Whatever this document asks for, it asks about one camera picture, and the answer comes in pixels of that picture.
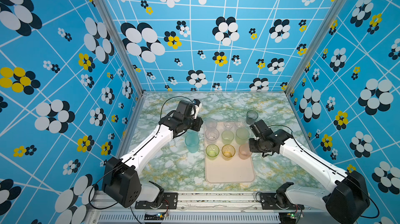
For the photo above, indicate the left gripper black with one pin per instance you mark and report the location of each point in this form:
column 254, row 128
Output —
column 198, row 124

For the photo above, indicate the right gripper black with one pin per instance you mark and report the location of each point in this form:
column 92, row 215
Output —
column 251, row 141

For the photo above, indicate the light green textured cup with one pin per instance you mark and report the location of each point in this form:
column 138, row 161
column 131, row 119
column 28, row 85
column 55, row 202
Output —
column 242, row 136

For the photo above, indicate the teal textured cup front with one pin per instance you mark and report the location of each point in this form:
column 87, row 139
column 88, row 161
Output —
column 192, row 142

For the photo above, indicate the teal textured cup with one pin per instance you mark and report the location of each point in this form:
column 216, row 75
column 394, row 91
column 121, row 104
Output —
column 192, row 142
column 193, row 132

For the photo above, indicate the pink textured cup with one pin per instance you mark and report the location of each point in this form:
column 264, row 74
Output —
column 244, row 151

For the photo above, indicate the dark grey tumbler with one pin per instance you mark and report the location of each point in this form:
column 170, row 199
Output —
column 251, row 117

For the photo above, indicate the clear faceted glass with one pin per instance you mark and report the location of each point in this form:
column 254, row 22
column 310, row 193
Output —
column 240, row 124

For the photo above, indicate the clear smooth glass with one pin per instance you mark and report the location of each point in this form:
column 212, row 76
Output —
column 211, row 135

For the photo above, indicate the pale green textured cup front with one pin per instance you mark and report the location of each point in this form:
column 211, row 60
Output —
column 227, row 137

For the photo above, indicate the amber yellow glass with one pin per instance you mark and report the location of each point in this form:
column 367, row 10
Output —
column 228, row 152

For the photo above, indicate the clear ribbed glass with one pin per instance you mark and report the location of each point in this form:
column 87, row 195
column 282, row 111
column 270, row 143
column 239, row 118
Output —
column 229, row 125

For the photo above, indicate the green smooth glass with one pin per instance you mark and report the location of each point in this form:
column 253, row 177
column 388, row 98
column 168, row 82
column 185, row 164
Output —
column 212, row 151

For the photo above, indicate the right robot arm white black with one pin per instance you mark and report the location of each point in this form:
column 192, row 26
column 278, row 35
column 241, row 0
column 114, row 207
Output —
column 344, row 195

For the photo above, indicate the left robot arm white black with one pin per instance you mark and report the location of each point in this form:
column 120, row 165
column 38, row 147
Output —
column 121, row 179

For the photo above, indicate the pink rectangular plastic tray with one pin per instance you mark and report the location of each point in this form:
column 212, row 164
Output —
column 235, row 170

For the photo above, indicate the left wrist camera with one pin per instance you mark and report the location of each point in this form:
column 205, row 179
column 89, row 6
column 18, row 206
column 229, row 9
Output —
column 197, row 105

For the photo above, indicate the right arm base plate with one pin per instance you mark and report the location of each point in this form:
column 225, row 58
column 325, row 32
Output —
column 274, row 201

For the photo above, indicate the aluminium front rail frame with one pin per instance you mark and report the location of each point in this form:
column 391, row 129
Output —
column 206, row 207

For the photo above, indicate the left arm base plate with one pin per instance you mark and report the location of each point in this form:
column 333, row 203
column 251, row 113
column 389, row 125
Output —
column 164, row 201

